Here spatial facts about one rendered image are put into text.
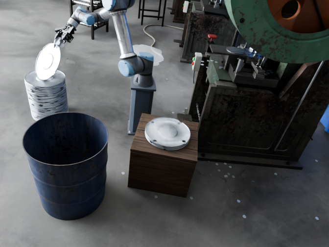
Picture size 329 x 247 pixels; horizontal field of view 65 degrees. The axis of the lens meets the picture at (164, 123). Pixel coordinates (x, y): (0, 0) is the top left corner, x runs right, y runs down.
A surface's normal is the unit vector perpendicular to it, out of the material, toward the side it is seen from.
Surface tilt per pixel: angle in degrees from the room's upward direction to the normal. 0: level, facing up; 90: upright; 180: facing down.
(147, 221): 0
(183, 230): 0
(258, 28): 90
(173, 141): 0
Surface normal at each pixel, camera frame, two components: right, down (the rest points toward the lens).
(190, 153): 0.14, -0.79
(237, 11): 0.00, 0.61
